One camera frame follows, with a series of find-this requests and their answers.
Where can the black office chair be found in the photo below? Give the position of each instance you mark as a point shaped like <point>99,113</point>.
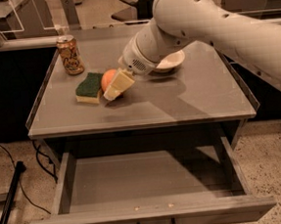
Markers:
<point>138,10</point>

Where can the white bowl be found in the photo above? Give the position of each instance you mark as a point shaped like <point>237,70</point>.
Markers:
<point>170,62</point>

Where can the orange fruit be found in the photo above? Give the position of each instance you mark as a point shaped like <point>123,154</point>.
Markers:
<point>107,78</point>

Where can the open grey top drawer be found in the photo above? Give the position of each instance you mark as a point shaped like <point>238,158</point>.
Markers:
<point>196,185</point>

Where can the clear acrylic barrier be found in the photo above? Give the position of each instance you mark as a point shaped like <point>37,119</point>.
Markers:
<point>38,22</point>

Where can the black floor stand bar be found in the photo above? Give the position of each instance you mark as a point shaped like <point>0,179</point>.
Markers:
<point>19,169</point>

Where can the green yellow sponge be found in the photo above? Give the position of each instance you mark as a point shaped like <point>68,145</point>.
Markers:
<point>89,90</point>

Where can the grey cabinet table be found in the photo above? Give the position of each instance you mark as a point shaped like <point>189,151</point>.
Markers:
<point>203,89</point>

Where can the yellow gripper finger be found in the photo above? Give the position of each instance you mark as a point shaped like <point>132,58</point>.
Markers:
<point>121,81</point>

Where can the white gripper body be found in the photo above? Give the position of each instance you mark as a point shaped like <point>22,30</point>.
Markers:
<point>132,60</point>

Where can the golden soda can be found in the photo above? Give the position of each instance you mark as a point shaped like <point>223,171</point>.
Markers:
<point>69,54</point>

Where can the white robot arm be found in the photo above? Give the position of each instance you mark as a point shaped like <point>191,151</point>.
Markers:
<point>254,44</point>

